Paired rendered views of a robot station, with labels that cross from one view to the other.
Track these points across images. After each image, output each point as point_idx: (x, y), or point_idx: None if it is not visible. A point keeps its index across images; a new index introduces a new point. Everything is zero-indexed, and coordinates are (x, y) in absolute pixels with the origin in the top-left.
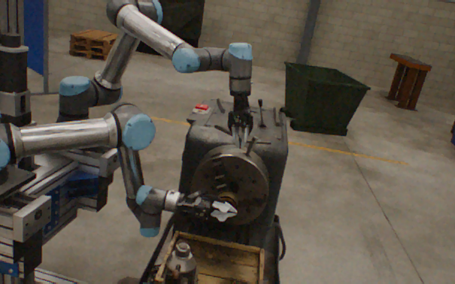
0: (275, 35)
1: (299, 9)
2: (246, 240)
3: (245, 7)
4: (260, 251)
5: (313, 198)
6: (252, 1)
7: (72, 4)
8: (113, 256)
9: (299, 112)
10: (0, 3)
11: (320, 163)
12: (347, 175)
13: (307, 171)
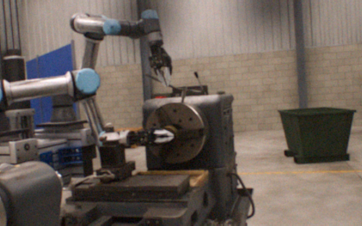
0: (274, 101)
1: (289, 75)
2: None
3: (243, 84)
4: (204, 171)
5: (315, 204)
6: (247, 78)
7: (106, 115)
8: None
9: (298, 146)
10: (8, 33)
11: (323, 181)
12: (349, 185)
13: (309, 188)
